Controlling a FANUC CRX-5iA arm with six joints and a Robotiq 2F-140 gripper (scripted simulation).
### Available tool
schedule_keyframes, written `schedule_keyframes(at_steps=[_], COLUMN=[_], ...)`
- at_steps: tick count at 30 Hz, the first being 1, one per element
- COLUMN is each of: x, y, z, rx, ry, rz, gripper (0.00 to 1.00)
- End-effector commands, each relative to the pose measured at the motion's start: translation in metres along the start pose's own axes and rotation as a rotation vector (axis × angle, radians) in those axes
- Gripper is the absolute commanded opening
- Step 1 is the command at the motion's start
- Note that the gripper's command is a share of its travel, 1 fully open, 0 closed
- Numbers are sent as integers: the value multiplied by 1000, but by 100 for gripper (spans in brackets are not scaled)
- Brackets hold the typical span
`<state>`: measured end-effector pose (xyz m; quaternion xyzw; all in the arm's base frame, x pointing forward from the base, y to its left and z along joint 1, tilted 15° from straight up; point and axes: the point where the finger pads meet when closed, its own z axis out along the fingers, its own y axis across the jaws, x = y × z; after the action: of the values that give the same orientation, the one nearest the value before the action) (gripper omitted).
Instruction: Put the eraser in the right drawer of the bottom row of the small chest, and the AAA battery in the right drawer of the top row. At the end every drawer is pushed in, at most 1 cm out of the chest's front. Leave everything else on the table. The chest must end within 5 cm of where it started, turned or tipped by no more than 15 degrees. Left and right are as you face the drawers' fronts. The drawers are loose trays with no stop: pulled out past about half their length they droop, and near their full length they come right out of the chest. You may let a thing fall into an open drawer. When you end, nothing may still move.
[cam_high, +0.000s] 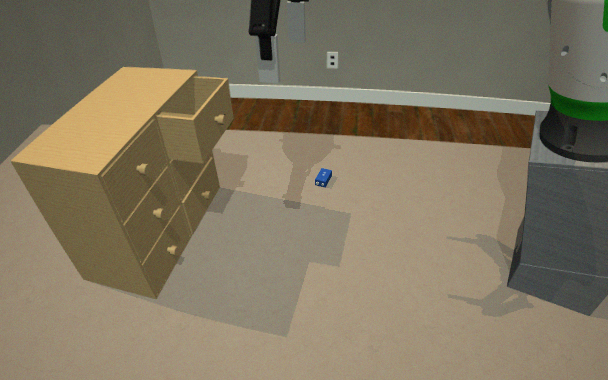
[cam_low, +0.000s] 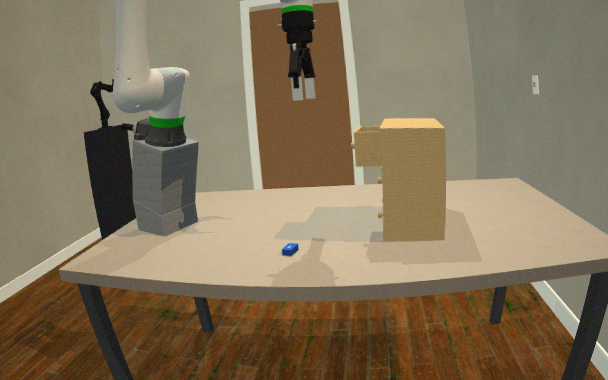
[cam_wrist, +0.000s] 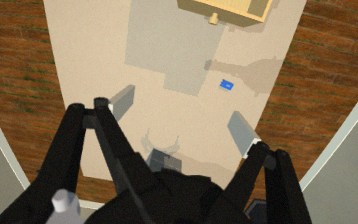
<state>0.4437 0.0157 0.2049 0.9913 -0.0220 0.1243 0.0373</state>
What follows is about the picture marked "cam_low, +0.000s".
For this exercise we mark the small tan wooden chest of drawers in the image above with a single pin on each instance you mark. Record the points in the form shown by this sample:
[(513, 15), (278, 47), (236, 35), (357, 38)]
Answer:
[(413, 180)]

